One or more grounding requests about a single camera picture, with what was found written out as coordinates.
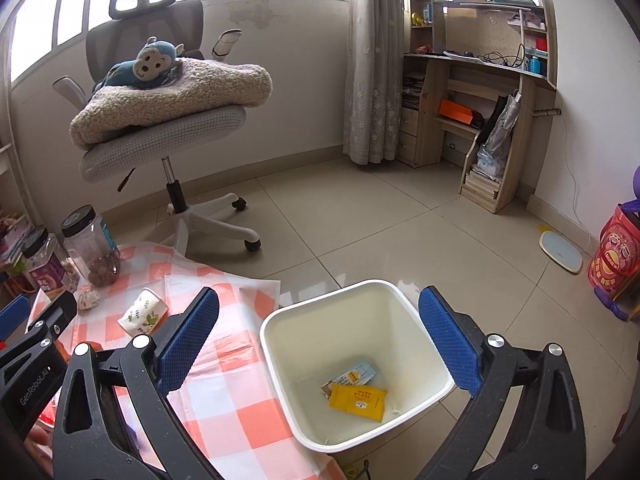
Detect white plastic trash bin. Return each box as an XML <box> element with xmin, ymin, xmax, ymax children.
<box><xmin>259</xmin><ymin>280</ymin><xmax>456</xmax><ymax>454</ymax></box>

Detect orange flat box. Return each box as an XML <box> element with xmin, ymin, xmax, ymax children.
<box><xmin>438</xmin><ymin>99</ymin><xmax>477</xmax><ymax>127</ymax></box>

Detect black cables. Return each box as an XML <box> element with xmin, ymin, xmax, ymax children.
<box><xmin>477</xmin><ymin>51</ymin><xmax>526</xmax><ymax>69</ymax></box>

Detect blue monkey plush toy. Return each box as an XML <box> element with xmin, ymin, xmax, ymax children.
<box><xmin>91</xmin><ymin>36</ymin><xmax>185</xmax><ymax>93</ymax></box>

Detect leaf print paper cup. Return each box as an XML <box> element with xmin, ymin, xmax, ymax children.
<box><xmin>117</xmin><ymin>288</ymin><xmax>168</xmax><ymax>337</ymax></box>

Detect stack of books in desk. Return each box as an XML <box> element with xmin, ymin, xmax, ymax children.
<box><xmin>465</xmin><ymin>167</ymin><xmax>501</xmax><ymax>202</ymax></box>

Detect yellow flat packet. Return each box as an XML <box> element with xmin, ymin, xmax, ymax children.
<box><xmin>327</xmin><ymin>385</ymin><xmax>388</xmax><ymax>423</ymax></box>

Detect pile of colourful books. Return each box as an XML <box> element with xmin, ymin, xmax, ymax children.
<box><xmin>0</xmin><ymin>210</ymin><xmax>36</xmax><ymax>283</ymax></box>

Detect person's left hand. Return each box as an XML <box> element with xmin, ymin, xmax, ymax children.
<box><xmin>22</xmin><ymin>432</ymin><xmax>54</xmax><ymax>478</ymax></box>

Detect white plastic bag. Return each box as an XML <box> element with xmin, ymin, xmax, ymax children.
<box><xmin>475</xmin><ymin>147</ymin><xmax>507</xmax><ymax>181</ymax></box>

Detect crumpled white tissue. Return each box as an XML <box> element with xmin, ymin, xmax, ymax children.
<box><xmin>75</xmin><ymin>287</ymin><xmax>101</xmax><ymax>313</ymax></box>

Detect purple label snack jar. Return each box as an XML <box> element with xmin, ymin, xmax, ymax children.
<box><xmin>21</xmin><ymin>230</ymin><xmax>76</xmax><ymax>296</ymax></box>

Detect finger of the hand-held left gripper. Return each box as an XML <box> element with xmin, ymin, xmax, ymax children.
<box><xmin>0</xmin><ymin>294</ymin><xmax>31</xmax><ymax>356</ymax></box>
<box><xmin>26</xmin><ymin>290</ymin><xmax>78</xmax><ymax>346</ymax></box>

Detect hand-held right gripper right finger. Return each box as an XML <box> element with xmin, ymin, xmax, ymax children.
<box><xmin>415</xmin><ymin>286</ymin><xmax>587</xmax><ymax>480</ymax></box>

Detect red gift bag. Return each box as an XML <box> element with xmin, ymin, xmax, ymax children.
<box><xmin>586</xmin><ymin>202</ymin><xmax>640</xmax><ymax>322</ymax></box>

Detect small pale blue packet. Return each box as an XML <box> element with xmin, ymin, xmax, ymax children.
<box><xmin>320</xmin><ymin>357</ymin><xmax>379</xmax><ymax>396</ymax></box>

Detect clear jar with brown nuts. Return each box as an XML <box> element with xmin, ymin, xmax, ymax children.
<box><xmin>61</xmin><ymin>205</ymin><xmax>122</xmax><ymax>288</ymax></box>

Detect grey mesh office chair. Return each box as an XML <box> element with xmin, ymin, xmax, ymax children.
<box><xmin>52</xmin><ymin>0</ymin><xmax>262</xmax><ymax>253</ymax></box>

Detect grey folded umbrella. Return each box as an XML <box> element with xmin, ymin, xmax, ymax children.
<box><xmin>480</xmin><ymin>90</ymin><xmax>524</xmax><ymax>171</ymax></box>

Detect stack of magazines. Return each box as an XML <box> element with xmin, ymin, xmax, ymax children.
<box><xmin>402</xmin><ymin>72</ymin><xmax>426</xmax><ymax>109</ymax></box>

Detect beige fleece blanket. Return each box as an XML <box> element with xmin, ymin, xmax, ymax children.
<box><xmin>69</xmin><ymin>57</ymin><xmax>273</xmax><ymax>150</ymax></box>

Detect pale blue bathroom scale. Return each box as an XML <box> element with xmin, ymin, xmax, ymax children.
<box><xmin>538</xmin><ymin>230</ymin><xmax>584</xmax><ymax>274</ymax></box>

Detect light wooden desk with shelves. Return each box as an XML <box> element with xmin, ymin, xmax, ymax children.
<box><xmin>400</xmin><ymin>0</ymin><xmax>561</xmax><ymax>214</ymax></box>

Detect beige lace curtain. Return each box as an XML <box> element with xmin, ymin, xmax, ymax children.
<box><xmin>343</xmin><ymin>0</ymin><xmax>418</xmax><ymax>165</ymax></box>

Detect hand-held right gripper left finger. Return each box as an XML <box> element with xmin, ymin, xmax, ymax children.
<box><xmin>51</xmin><ymin>286</ymin><xmax>236</xmax><ymax>480</ymax></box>

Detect orange white checkered tablecloth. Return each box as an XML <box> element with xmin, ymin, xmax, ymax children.
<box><xmin>15</xmin><ymin>242</ymin><xmax>346</xmax><ymax>480</ymax></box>

